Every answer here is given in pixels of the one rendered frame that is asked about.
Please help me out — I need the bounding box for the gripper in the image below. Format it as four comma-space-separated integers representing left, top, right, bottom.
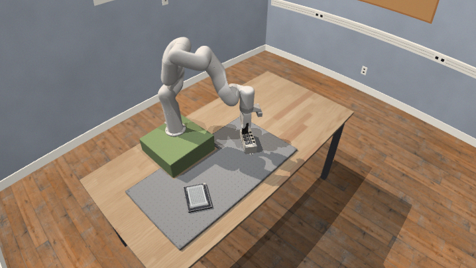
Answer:
239, 110, 252, 134

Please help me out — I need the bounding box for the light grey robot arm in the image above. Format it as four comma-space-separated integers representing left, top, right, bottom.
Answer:
158, 37, 263, 137

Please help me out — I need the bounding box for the white operator panel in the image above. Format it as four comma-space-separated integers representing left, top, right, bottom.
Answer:
240, 128, 257, 155

